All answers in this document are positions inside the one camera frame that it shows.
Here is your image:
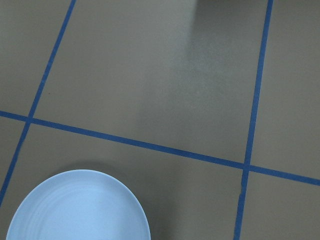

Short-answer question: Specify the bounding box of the light blue plate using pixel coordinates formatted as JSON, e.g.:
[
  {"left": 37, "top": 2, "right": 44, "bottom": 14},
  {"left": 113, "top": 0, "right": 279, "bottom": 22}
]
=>
[{"left": 6, "top": 169, "right": 151, "bottom": 240}]

